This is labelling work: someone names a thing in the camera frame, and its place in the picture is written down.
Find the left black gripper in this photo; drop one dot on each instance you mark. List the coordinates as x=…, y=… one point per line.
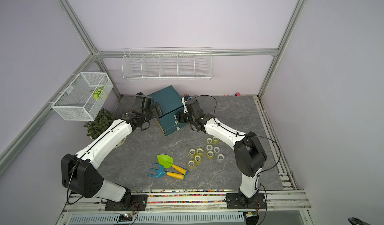
x=155, y=111

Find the white wire mesh basket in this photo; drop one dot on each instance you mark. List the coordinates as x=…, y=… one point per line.
x=76, y=103

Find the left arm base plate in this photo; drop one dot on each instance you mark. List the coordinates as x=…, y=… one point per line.
x=131, y=202

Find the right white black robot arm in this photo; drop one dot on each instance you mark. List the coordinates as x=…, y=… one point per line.
x=249, y=153

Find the white wire wall shelf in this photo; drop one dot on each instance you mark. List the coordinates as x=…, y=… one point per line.
x=188, y=63

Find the green toy shovel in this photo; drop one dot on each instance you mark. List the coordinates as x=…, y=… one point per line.
x=168, y=162

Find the blue toy rake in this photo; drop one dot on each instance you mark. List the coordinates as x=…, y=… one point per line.
x=160, y=171

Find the potted green plant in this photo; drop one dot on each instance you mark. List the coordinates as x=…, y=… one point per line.
x=103, y=120

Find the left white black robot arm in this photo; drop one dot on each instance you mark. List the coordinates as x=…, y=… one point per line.
x=80, y=171

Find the teal three-drawer cabinet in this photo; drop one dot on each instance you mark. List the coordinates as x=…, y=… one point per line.
x=171, y=103

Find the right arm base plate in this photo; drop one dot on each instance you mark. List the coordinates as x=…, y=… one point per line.
x=238, y=201

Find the green leaf toy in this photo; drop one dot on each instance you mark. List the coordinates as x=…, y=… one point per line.
x=98, y=94

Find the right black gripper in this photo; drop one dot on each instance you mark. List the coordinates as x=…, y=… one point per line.
x=180, y=117

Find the white vented cable duct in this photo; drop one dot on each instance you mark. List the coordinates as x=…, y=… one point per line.
x=158, y=218

